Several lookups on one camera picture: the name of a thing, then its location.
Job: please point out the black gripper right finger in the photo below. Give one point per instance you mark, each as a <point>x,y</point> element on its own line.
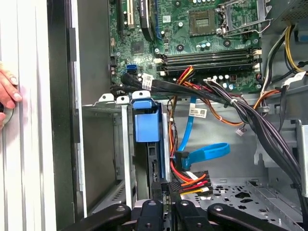
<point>187,216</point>

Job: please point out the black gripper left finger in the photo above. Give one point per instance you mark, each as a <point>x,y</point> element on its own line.
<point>151,216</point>

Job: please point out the hard disk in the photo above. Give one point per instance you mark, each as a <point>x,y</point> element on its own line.
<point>145,125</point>

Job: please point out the metal disk bay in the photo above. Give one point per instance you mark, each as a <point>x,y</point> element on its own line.
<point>101,144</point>

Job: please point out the black RAM slot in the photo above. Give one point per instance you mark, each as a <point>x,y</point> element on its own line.
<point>209,61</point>
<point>209,56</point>
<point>209,51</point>

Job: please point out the blue expansion slot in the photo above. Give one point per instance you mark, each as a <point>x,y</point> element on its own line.
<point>157,24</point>

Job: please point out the black expansion slot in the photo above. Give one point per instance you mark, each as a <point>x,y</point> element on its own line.
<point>120,19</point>

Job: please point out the white expansion slot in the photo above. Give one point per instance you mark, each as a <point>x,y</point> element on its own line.
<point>130,14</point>

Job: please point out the person's hand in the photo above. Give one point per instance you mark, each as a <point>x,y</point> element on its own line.
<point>8,81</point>

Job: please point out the metal drive cage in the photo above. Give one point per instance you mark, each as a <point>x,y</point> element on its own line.
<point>300,149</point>

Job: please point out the black PC case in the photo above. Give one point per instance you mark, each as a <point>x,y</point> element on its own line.
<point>96,72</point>

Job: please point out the green motherboard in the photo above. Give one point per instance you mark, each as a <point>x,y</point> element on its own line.
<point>183,45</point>

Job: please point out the metal locking lever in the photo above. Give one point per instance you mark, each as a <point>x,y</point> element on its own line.
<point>243,34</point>

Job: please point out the CPU socket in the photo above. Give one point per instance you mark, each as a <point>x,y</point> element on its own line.
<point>202,22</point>

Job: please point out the black graphics card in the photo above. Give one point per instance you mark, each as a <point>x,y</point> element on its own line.
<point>146,19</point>

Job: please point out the metal socket cover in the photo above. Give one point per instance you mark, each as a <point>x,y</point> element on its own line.
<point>261,7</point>

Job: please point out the grey power supply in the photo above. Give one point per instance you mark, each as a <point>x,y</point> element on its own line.
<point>293,9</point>

